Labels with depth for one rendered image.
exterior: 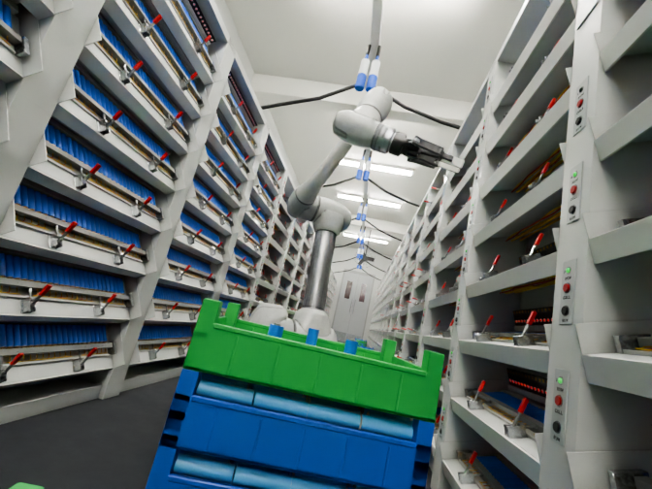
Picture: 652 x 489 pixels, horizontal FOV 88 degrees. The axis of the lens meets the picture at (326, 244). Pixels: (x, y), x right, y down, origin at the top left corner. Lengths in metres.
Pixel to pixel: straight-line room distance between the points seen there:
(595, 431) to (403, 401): 0.38
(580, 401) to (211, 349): 0.58
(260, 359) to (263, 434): 0.08
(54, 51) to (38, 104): 0.15
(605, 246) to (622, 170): 0.18
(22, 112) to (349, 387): 1.01
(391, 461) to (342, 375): 0.11
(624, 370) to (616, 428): 0.13
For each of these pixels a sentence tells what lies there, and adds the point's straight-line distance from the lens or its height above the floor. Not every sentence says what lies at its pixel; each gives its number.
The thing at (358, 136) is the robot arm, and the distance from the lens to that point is 1.16.
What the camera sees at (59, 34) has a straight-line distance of 1.24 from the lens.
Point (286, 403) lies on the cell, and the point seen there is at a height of 0.39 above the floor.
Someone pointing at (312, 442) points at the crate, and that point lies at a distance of 0.44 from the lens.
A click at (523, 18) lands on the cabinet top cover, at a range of 1.73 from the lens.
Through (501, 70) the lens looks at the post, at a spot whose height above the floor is 1.72.
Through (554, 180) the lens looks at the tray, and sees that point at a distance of 0.95.
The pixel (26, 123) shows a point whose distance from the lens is 1.16.
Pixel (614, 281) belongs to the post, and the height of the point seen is 0.66.
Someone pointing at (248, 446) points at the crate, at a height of 0.34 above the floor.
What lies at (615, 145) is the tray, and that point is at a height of 0.90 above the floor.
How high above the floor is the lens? 0.49
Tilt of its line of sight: 12 degrees up
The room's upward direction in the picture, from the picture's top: 13 degrees clockwise
